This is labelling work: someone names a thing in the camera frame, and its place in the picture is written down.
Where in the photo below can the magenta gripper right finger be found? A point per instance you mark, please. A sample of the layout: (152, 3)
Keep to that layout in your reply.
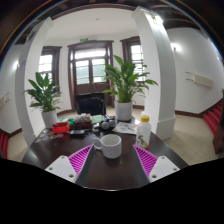
(155, 167)

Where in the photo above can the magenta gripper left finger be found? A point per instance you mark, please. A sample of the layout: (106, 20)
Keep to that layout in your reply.
(70, 167)

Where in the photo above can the plastic bottle with yellow cap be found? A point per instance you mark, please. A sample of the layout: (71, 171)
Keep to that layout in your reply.
(143, 132)

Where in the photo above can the black flat device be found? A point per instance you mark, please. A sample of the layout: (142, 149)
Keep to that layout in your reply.
(77, 132)

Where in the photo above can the red plastic bowl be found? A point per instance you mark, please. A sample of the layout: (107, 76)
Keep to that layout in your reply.
(61, 127)

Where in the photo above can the printed paper leaflet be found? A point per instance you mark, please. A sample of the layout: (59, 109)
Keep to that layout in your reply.
(127, 128)

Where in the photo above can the white speckled mug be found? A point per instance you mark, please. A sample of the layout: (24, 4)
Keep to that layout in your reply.
(110, 145)

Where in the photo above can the tray with small jars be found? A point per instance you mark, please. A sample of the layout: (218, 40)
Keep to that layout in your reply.
(83, 121)

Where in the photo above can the grey round ball pair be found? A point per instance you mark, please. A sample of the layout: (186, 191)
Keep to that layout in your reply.
(108, 124)

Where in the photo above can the green notebook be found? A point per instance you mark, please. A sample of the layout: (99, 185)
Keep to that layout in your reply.
(97, 119)

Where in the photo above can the black office chair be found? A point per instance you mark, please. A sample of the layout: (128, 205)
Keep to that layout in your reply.
(91, 103)

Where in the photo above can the left potted green plant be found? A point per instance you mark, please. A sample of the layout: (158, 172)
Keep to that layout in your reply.
(45, 96)

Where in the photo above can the potted green plant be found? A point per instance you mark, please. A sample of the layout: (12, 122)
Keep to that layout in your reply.
(45, 96)
(125, 84)

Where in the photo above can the right potted green plant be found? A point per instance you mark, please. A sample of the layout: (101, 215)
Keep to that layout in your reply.
(125, 84)

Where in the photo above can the dark wooden double door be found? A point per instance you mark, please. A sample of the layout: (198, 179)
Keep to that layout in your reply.
(86, 67)

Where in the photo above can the right white pillar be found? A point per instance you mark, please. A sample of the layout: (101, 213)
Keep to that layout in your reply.
(158, 56)

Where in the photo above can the white pillar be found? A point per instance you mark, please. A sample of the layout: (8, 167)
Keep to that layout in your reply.
(158, 56)
(30, 119)

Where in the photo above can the left white pillar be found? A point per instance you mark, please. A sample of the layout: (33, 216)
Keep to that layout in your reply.
(30, 119)

